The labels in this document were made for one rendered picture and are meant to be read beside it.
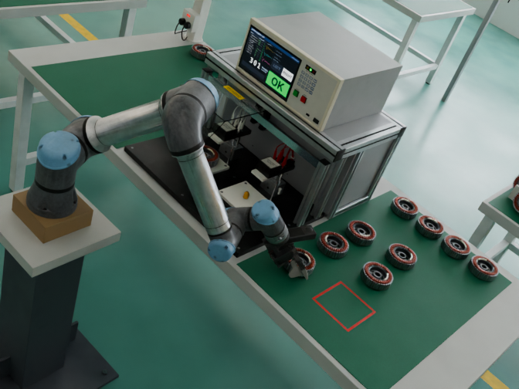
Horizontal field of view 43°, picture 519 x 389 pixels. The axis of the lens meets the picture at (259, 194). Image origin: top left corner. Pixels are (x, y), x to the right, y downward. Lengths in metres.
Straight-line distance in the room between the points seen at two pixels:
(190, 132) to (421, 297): 1.07
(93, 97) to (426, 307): 1.54
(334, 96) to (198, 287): 1.30
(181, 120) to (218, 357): 1.38
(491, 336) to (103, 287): 1.62
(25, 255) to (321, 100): 1.06
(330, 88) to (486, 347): 1.01
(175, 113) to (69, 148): 0.37
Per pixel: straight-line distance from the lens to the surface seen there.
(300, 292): 2.14
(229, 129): 2.46
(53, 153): 1.94
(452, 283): 2.52
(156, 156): 2.47
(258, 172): 2.35
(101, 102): 2.75
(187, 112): 1.74
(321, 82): 2.20
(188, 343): 2.86
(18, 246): 2.05
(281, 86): 2.32
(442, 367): 2.19
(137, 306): 2.95
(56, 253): 2.04
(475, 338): 2.36
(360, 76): 2.25
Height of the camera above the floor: 2.17
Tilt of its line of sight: 35 degrees down
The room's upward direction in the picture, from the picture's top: 21 degrees clockwise
